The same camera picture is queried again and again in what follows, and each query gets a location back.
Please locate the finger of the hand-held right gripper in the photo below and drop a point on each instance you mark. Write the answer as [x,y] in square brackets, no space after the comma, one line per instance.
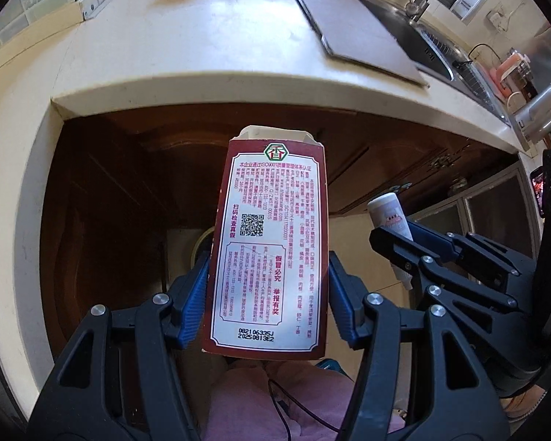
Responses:
[395,252]
[477,252]

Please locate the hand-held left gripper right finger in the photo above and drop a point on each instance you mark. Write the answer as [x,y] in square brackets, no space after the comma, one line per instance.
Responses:
[342,298]

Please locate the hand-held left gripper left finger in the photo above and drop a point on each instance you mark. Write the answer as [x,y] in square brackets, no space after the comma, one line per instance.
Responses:
[195,298]

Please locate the white tube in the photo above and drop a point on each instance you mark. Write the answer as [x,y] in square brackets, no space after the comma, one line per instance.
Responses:
[392,225]

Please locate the black trash bin beige rim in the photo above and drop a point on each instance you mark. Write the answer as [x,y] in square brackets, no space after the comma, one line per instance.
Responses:
[202,241]

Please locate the dark red printed box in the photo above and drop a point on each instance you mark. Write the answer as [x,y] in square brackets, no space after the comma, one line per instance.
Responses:
[268,248]

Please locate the silver framed glass cabinet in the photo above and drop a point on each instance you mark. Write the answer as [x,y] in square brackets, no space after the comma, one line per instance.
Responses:
[496,206]

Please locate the dark blue patterned slipper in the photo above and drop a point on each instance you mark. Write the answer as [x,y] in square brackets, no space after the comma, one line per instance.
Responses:
[328,367]

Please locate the phone with lit screen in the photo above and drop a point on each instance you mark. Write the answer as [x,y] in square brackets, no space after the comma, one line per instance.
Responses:
[536,188]

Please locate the brown wooden cabinet door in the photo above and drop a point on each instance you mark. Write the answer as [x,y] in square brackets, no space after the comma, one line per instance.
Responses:
[96,239]
[174,156]
[376,161]
[482,161]

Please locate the person's pink pants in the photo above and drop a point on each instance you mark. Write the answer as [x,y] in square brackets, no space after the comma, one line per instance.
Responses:
[248,399]

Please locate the steel kettle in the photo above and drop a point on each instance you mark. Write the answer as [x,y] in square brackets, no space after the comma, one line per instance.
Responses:
[539,115]

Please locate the steel double sink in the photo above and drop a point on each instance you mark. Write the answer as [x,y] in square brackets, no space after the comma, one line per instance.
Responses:
[441,59]

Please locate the brown tiled board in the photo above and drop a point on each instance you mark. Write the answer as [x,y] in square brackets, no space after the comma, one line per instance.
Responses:
[358,23]

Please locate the white wall socket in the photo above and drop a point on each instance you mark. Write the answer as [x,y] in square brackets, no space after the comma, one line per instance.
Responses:
[496,18]

